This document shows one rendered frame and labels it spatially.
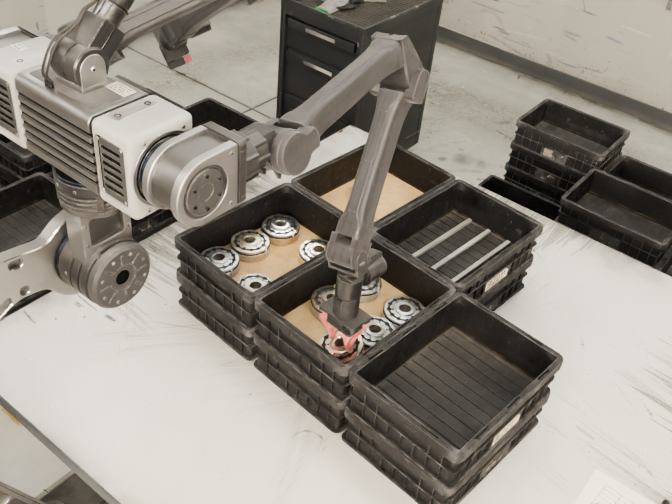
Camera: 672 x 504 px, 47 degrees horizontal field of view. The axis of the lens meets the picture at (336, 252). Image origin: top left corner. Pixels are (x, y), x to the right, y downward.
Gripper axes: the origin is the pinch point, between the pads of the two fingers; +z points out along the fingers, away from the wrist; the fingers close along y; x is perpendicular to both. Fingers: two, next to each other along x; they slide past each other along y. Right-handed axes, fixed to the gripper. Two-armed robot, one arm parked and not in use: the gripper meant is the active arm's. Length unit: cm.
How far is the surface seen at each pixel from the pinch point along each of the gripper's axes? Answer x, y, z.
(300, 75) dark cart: -133, 145, 32
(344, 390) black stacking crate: 6.9, -8.3, 4.5
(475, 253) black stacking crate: -58, 2, 5
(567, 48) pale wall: -339, 119, 60
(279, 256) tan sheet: -15.3, 36.1, 6.3
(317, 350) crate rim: 9.0, -1.0, -3.6
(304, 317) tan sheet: -4.0, 15.0, 6.2
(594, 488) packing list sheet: -24, -58, 18
